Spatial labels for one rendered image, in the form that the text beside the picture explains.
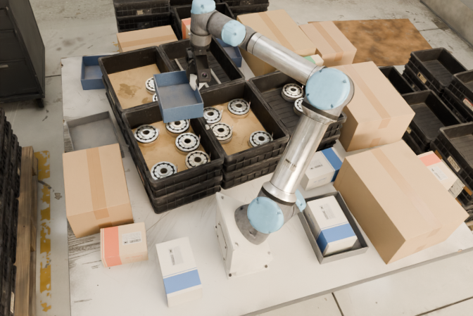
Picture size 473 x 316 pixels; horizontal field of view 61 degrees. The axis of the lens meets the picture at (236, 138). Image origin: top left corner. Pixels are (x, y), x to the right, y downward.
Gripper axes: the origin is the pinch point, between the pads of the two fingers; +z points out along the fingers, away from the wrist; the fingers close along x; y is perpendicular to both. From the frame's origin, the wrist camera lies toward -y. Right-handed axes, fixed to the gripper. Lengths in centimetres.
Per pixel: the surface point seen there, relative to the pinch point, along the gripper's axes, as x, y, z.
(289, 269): -26, -60, 40
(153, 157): 17.0, -5.9, 30.5
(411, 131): -143, 15, 60
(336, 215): -48, -48, 29
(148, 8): -3, 159, 59
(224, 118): -17.6, 9.9, 27.9
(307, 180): -45, -28, 31
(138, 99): 19.0, 30.2, 30.6
